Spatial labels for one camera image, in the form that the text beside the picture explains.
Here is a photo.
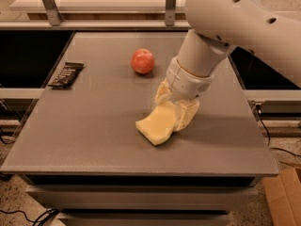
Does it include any brown cardboard box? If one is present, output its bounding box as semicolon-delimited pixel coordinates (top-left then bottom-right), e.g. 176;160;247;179
262;168;301;226

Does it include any grey table drawer base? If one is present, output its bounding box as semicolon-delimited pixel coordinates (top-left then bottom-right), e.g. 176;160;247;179
26;185;257;226

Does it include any red apple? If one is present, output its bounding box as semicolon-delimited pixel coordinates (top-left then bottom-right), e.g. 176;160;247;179
131;48;154;74

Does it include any yellow wavy sponge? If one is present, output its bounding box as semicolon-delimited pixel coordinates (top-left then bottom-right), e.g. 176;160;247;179
135;101;176;146

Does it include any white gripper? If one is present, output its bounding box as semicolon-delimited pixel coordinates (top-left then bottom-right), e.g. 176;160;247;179
154;57;214;132

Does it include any black floor cable left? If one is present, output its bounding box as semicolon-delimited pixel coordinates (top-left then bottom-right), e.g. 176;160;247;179
0;208;59;226

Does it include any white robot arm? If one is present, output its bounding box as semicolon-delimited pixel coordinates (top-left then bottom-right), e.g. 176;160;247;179
155;0;301;131

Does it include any metal frame rail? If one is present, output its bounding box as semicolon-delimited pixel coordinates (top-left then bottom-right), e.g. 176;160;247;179
0;0;264;30

